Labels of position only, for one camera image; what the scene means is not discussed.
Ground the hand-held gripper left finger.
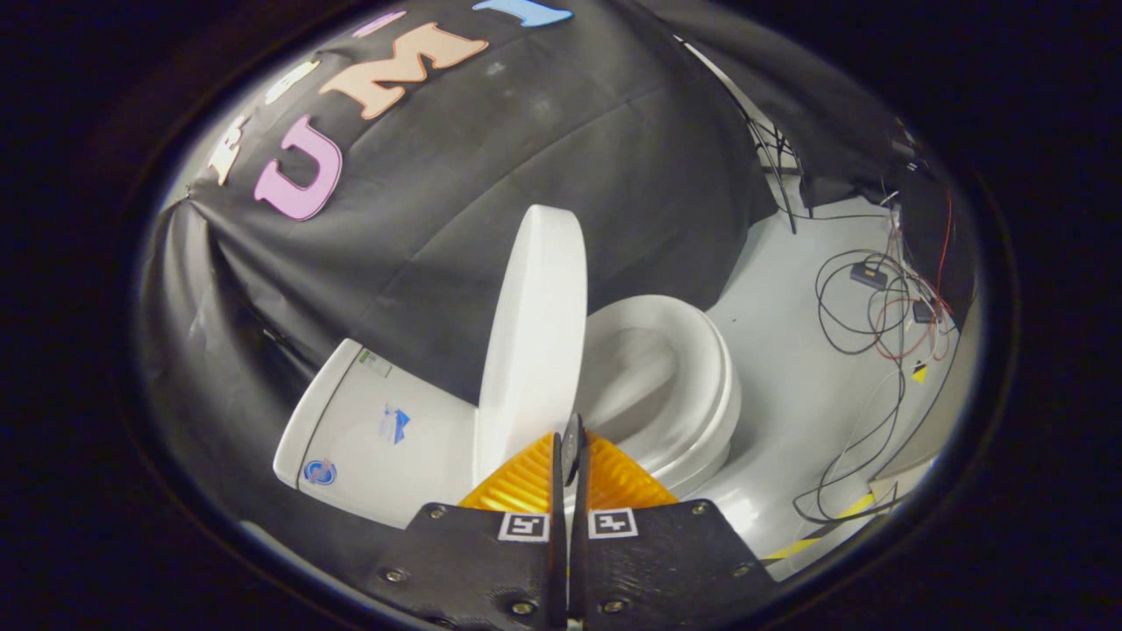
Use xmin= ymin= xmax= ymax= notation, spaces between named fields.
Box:
xmin=377 ymin=431 xmax=569 ymax=630

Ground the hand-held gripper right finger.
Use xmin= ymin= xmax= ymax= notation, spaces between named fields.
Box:
xmin=568 ymin=429 xmax=781 ymax=627

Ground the dark round lid handle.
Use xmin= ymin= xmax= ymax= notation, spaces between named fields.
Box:
xmin=561 ymin=414 xmax=586 ymax=487

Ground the white toilet lid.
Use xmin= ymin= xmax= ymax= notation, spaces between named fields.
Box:
xmin=473 ymin=204 xmax=588 ymax=487

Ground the white toilet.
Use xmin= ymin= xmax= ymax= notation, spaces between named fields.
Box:
xmin=273 ymin=294 xmax=743 ymax=562

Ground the white toilet seat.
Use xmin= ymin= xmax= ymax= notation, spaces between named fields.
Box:
xmin=583 ymin=294 xmax=743 ymax=492

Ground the yellow floor tape strip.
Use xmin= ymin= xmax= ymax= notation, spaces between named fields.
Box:
xmin=761 ymin=493 xmax=877 ymax=562

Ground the black backdrop cloth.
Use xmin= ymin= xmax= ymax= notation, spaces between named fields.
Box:
xmin=136 ymin=0 xmax=978 ymax=562

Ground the black cable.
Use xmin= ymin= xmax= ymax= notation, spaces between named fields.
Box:
xmin=793 ymin=250 xmax=961 ymax=527

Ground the red cable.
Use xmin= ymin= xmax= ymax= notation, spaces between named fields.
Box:
xmin=868 ymin=184 xmax=958 ymax=362

